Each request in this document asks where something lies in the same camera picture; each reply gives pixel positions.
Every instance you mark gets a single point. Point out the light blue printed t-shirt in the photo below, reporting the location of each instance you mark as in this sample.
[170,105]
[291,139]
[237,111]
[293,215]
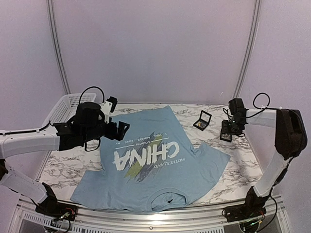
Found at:
[154,168]

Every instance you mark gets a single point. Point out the right wall aluminium profile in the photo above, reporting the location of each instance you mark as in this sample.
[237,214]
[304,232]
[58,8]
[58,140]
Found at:
[254,25]

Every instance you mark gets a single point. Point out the wall aluminium profile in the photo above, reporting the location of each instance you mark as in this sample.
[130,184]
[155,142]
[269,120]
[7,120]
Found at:
[56,46]
[254,25]

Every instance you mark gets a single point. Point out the white perforated plastic basket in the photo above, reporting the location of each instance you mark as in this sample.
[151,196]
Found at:
[65,108]

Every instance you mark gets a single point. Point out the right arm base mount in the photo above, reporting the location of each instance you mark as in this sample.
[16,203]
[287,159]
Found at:
[245,211]

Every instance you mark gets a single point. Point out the open black brooch box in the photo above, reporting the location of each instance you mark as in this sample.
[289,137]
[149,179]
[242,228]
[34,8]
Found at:
[203,121]

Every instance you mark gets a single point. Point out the left wall aluminium profile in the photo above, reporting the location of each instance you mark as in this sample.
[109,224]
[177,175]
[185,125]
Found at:
[56,46]

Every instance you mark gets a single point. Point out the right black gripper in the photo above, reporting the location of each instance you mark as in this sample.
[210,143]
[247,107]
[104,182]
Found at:
[225,130]

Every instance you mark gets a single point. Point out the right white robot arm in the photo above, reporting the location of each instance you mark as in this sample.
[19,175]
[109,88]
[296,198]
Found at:
[290,140]

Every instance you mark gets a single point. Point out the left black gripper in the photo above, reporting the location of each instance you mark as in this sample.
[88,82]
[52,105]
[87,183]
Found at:
[112,135]

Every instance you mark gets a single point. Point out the black square box lid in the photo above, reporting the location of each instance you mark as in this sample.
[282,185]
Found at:
[226,137]

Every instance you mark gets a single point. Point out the aluminium front rail frame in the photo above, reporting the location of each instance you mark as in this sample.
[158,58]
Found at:
[193,219]

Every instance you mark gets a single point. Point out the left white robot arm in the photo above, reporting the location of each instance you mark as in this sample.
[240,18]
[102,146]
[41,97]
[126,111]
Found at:
[91,121]

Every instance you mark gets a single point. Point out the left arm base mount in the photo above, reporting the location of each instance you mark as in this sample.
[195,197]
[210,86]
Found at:
[50,206]

